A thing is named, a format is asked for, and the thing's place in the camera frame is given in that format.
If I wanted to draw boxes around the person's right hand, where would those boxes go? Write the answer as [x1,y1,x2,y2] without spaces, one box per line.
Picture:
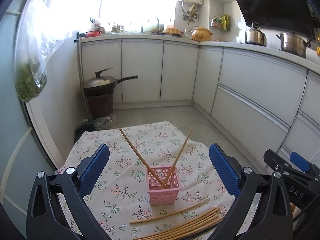
[290,203,302,218]

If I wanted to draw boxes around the plastic bag on floor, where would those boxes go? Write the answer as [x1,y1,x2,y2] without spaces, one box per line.
[94,113,117,131]

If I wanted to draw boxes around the floral tablecloth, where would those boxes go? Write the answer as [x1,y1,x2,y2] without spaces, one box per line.
[59,121,234,239]

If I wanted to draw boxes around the pink perforated utensil basket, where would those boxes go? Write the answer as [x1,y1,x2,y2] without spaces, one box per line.
[145,165,182,206]

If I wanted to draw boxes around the dark brown bin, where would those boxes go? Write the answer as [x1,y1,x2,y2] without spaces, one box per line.
[86,92,113,120]

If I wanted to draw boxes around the black wok with lid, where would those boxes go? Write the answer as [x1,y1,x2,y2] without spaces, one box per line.
[83,68,138,96]

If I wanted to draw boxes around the steel stock pot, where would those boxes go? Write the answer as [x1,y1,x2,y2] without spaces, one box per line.
[276,32,312,59]

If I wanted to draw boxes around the red basket on counter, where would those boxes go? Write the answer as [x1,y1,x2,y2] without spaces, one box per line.
[86,30,101,37]

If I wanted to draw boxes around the steel kettle pot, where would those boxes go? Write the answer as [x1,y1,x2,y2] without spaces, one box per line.
[245,21,267,47]

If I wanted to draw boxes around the yellow clay pot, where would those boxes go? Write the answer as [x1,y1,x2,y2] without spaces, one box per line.
[191,27,213,42]

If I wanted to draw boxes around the woven basket on counter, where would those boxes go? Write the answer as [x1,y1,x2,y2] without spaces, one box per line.
[162,27,182,36]

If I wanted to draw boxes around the plastic bag of greens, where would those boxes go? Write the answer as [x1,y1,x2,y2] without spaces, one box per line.
[14,0,72,102]

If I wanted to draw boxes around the black range hood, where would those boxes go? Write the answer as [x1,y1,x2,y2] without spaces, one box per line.
[236,0,315,37]

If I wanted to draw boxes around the packets on wall rack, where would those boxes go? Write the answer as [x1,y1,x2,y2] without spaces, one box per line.
[210,14,230,31]

